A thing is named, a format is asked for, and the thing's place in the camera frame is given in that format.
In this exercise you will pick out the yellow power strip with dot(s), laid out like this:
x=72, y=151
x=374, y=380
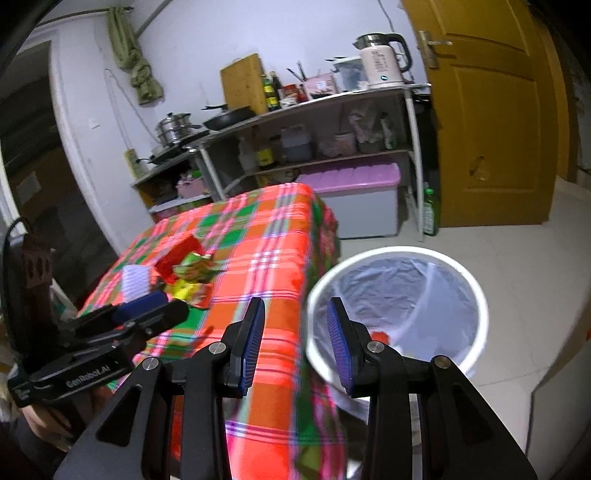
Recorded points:
x=131, y=164

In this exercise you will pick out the steel steamer pot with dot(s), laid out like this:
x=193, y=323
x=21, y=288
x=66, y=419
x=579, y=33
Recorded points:
x=173, y=129

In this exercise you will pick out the dark glass bottle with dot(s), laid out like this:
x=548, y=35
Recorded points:
x=277, y=92

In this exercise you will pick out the white trash bin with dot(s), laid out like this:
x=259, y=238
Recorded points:
x=397, y=250
x=415, y=295

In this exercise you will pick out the white foam fruit net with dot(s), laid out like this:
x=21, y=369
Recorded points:
x=136, y=279

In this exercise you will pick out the green hanging cloth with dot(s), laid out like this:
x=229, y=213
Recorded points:
x=143, y=78

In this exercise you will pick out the person's left hand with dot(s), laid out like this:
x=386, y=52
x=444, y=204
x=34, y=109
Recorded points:
x=51, y=427

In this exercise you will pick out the black frying pan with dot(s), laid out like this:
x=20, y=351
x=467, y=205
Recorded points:
x=228, y=119

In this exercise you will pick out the red snack packet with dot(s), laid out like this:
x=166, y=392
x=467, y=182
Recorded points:
x=178, y=254

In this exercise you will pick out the plaid tablecloth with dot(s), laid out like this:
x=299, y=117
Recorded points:
x=268, y=240

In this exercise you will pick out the black induction cooker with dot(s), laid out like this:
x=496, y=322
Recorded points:
x=171, y=150

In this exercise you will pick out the yellow snack wrapper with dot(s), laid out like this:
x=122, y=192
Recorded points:
x=191, y=293

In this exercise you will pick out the metal shelf rack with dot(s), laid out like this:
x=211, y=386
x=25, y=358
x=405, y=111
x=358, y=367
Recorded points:
x=323, y=99

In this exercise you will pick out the pink utensil box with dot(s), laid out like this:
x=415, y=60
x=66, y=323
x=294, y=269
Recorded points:
x=319, y=85

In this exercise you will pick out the red plastic bag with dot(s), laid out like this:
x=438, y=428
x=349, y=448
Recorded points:
x=381, y=336

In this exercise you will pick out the wooden shelf unit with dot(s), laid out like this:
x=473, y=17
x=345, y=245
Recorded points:
x=152, y=177

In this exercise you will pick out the red sauce jar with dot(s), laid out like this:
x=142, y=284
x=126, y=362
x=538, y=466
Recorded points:
x=301, y=93
x=290, y=94

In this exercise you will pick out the white electric kettle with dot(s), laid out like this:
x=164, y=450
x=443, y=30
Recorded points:
x=381, y=69

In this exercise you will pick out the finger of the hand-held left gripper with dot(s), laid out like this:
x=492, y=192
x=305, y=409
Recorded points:
x=141, y=304
x=161, y=318

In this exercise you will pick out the purple lidded storage box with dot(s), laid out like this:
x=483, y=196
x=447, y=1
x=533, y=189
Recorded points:
x=351, y=203

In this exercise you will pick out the grey plastic jug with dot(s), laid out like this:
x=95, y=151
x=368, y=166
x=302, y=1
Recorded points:
x=296, y=145

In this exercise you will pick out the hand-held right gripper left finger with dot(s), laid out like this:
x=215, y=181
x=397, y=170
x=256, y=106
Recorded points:
x=249, y=350

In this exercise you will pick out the wooden cutting board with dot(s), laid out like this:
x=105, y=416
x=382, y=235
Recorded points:
x=242, y=85

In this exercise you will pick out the yellow wooden door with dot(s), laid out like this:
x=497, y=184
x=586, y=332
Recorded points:
x=485, y=115

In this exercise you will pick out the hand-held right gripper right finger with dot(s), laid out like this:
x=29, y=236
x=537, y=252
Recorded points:
x=340, y=350

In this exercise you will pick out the yellow label bottle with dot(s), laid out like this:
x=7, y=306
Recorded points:
x=264, y=154

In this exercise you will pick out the green snack wrapper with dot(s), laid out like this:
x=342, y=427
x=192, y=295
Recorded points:
x=198, y=267

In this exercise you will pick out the green glass bottle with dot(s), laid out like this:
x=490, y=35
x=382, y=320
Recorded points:
x=267, y=94

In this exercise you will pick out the pink plastic container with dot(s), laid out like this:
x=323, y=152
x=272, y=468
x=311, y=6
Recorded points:
x=345, y=143

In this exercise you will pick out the clear storage container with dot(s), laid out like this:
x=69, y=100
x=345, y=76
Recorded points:
x=348, y=74

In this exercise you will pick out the green plastic bottle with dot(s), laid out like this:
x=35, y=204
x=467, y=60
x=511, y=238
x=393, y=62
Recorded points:
x=430, y=212

